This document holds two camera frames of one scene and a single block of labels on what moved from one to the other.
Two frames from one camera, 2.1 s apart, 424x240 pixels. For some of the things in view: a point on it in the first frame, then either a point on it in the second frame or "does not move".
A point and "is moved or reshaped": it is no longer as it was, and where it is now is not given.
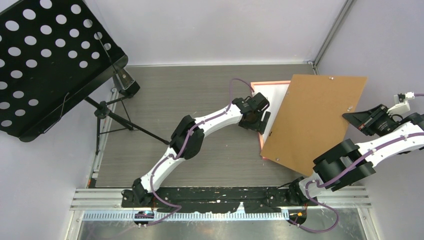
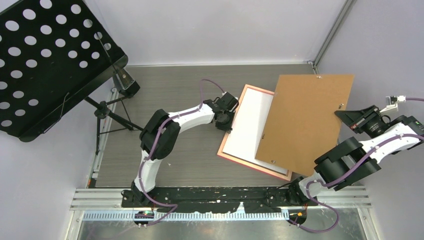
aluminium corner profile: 314,63 does not move
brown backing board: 310,116 is moved or reshaped
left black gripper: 260,126 to 227,127
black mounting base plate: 192,199 does not move
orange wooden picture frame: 252,88 to 222,148
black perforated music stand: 56,56 does not move
